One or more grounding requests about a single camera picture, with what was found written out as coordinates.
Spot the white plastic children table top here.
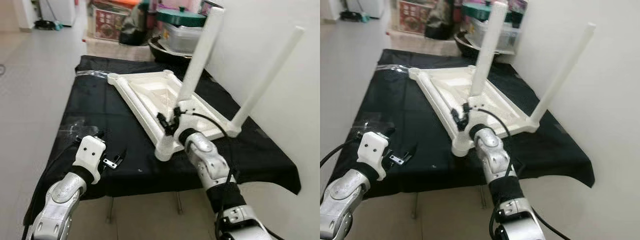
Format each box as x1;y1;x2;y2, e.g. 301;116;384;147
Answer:
106;70;242;162
407;65;542;157

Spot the black tablecloth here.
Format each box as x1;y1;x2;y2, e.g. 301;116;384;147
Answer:
330;48;596;201
22;54;302;226

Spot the black wok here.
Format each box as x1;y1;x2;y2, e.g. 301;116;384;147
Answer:
454;31;496;59
148;37;194;65

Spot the white plastic tray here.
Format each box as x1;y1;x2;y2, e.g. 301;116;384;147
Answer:
159;42;201;57
467;40;516;54

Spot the clear plastic container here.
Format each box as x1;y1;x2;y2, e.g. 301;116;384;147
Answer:
162;24;206;54
469;19;521;50

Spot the glossy black plastic bag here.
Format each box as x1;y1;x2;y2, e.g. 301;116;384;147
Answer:
120;1;152;46
425;0;459;41

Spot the dark green pot lid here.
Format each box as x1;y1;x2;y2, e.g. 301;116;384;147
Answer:
156;7;207;27
462;2;494;21

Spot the red printed food carton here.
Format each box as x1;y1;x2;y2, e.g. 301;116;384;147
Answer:
94;10;126;40
400;1;431;34

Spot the clear storage box orange lid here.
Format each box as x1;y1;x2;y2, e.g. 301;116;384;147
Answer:
90;0;133;41
397;0;441;35

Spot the black dustpan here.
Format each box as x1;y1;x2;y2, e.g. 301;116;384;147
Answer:
340;11;371;22
34;20;64;31

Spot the white kitchen appliance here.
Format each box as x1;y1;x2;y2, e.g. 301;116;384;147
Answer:
37;0;77;26

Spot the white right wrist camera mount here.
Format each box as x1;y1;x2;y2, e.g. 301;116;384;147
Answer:
172;100;199;137
462;97;489;133

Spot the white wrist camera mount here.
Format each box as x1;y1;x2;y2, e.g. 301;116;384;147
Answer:
462;97;489;133
72;135;107;185
356;131;391;181
172;100;199;137

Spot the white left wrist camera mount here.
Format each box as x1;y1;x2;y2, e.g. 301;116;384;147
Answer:
356;131;391;181
72;135;107;185

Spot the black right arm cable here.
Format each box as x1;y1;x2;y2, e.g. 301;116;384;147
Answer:
466;104;572;240
176;106;286;240

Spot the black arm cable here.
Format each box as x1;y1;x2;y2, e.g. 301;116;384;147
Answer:
176;106;286;240
21;145;79;240
466;104;572;240
320;137;361;169

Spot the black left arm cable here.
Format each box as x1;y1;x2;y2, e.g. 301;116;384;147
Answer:
21;145;79;240
320;137;361;169

